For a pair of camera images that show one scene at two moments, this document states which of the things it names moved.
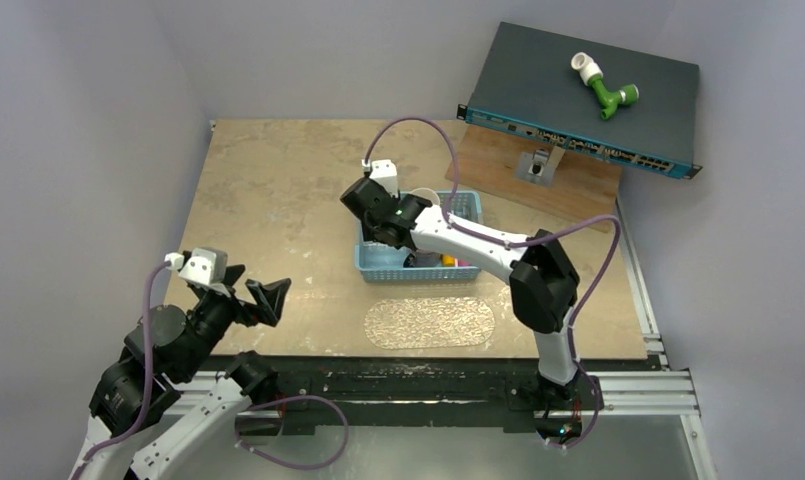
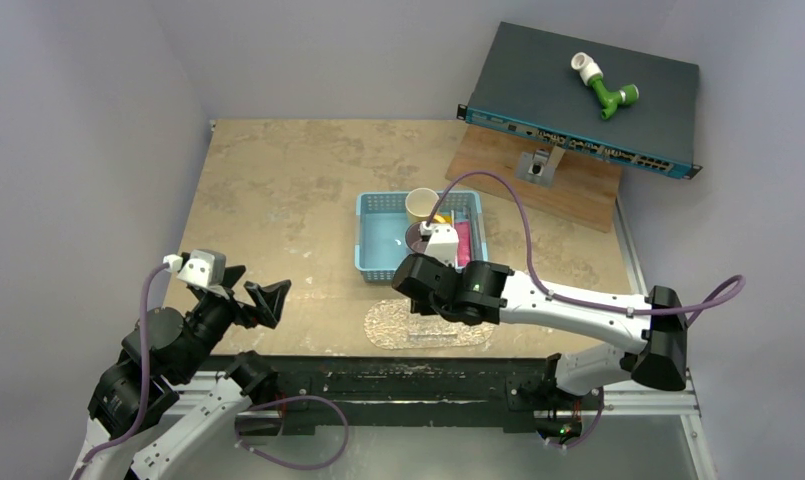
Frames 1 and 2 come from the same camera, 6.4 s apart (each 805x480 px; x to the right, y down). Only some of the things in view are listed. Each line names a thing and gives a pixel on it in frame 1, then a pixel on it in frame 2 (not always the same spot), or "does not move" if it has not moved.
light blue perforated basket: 381,262 does not move
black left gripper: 268,299 does not move
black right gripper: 373,221 -> 414,281
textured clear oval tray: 429,323 does not move
